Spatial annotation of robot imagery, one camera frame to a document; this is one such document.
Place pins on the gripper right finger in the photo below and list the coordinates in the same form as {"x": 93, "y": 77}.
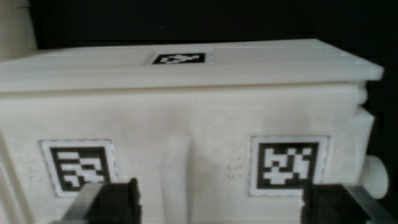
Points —
{"x": 340, "y": 204}

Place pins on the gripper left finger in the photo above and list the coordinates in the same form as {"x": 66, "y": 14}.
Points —
{"x": 105, "y": 205}

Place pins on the white cabinet door with knob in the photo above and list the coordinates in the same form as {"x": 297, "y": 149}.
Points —
{"x": 224, "y": 147}

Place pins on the white cabinet body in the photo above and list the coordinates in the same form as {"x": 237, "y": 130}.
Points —
{"x": 187, "y": 66}

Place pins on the white U-shaped frame fence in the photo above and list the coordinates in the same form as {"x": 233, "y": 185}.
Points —
{"x": 17, "y": 29}

